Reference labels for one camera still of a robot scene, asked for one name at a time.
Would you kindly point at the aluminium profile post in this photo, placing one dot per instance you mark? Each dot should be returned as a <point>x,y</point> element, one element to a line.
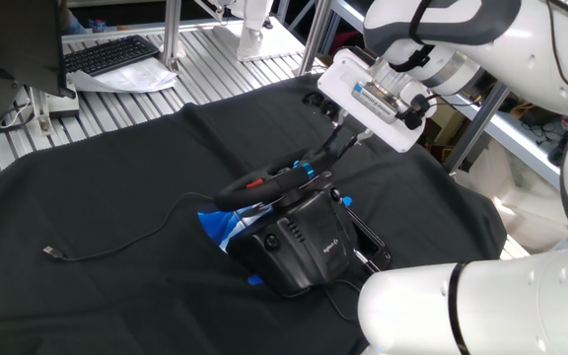
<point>316,34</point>

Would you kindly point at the white foam packing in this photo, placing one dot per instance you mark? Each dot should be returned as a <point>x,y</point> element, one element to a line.
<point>511,197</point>

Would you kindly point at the grey metal shelf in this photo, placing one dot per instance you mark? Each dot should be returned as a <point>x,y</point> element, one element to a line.
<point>511,143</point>

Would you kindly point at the cream cardboard box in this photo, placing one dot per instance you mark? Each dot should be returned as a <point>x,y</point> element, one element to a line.
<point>439,123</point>

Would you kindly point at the black racing steering wheel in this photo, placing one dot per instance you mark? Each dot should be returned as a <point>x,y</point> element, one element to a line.
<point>264,190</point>

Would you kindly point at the white pedestal stand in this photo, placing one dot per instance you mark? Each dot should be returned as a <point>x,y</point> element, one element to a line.
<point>252,39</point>

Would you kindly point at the white paper sheets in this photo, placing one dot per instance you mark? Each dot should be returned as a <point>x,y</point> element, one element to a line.
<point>136,79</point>

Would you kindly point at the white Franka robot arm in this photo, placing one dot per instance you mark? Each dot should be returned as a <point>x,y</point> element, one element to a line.
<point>511,305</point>

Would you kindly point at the black keyboard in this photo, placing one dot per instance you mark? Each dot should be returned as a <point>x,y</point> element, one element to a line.
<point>111,53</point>

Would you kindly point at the small red blue toy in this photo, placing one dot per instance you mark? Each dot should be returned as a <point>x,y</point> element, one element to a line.
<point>97,25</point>

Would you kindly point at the black rectangular frame device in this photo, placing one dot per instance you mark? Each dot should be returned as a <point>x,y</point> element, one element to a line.
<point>373,244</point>

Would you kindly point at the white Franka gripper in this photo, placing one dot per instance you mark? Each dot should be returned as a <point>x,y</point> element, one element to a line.
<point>335,79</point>

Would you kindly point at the black computer monitor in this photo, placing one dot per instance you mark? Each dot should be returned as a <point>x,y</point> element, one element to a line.
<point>18,39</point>

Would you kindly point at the black table cloth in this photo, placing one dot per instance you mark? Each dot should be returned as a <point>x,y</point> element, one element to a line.
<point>116,172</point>

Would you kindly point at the silver metal rod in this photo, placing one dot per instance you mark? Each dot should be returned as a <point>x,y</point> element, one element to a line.
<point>365,260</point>

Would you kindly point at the black Logitech wheel base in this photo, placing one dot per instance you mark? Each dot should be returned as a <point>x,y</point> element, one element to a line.
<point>308,241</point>

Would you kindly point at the person in blue shirt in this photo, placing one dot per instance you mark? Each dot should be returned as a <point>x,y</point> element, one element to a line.
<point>69,22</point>

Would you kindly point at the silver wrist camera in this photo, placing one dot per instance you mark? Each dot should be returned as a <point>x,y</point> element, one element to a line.
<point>375,101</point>

